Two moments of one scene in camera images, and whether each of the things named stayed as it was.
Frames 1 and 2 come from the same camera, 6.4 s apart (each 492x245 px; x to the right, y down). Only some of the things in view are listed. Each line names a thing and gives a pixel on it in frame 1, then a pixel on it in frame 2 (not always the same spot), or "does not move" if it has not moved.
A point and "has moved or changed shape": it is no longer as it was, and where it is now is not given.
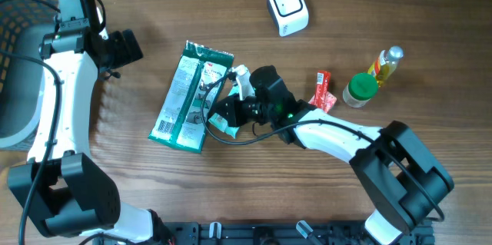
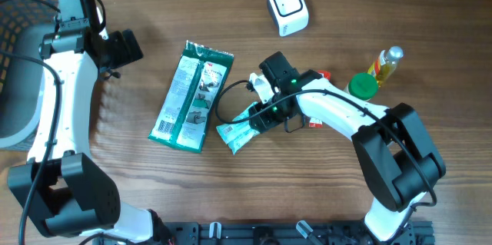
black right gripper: [234, 116] -> [264, 121]
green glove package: [196, 84] does not move
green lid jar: [360, 89] does not move
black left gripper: [123, 56] does not move
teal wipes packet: [221, 123] has moved or changed shape
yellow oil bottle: [386, 64] does not move
